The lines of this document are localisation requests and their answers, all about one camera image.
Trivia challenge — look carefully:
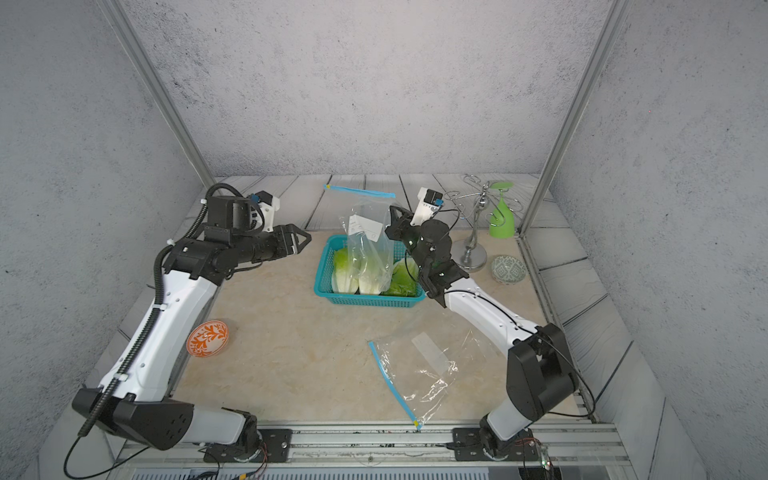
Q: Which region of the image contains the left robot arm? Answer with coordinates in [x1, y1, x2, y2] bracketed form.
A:
[72, 192, 311, 463]

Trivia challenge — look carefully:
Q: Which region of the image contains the aluminium front rail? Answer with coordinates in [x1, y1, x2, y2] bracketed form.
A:
[109, 419, 636, 479]

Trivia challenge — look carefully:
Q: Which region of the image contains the aluminium frame post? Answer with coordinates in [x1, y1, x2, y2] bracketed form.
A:
[518, 0, 631, 237]
[97, 0, 215, 187]

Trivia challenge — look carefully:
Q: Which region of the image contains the orange patterned bowl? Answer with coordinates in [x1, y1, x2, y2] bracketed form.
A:
[186, 320, 230, 358]

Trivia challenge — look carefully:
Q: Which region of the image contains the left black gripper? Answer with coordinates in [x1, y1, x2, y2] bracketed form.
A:
[231, 222, 313, 266]

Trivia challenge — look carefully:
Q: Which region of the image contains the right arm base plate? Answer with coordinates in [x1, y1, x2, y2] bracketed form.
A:
[445, 427, 540, 463]

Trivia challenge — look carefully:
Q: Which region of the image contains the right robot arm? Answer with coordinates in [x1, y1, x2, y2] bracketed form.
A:
[385, 205, 586, 461]

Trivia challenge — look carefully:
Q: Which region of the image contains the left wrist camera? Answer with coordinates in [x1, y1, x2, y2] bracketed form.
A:
[249, 191, 281, 233]

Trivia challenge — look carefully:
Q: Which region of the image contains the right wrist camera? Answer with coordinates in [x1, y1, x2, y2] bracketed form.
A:
[410, 187, 444, 226]

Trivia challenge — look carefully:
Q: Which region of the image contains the green plastic goblet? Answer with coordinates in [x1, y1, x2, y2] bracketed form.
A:
[489, 181, 516, 239]

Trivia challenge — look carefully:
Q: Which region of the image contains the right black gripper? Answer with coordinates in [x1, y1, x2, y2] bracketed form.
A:
[387, 203, 433, 279]

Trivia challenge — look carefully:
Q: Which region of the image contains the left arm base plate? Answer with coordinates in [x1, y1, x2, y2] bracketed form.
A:
[203, 428, 293, 464]

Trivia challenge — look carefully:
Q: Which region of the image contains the right aluminium frame post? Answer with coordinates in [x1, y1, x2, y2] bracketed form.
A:
[518, 0, 631, 237]

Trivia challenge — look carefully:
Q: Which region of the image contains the teal plastic basket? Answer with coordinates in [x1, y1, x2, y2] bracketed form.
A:
[314, 234, 426, 308]

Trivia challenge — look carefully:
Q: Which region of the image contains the silver metal cup rack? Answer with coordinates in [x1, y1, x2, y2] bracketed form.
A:
[448, 174, 523, 272]

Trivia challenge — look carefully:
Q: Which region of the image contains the left aluminium frame post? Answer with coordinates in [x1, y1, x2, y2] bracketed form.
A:
[97, 0, 215, 187]

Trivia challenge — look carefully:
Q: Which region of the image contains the chinese cabbage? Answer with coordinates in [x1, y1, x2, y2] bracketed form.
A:
[359, 240, 394, 295]
[331, 247, 361, 295]
[383, 257, 420, 297]

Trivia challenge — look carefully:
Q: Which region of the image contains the clear zipper bag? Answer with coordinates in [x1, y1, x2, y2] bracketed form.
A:
[368, 318, 486, 431]
[326, 184, 396, 296]

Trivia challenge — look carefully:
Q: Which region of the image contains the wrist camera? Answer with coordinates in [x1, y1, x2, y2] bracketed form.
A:
[249, 191, 281, 233]
[410, 187, 444, 226]

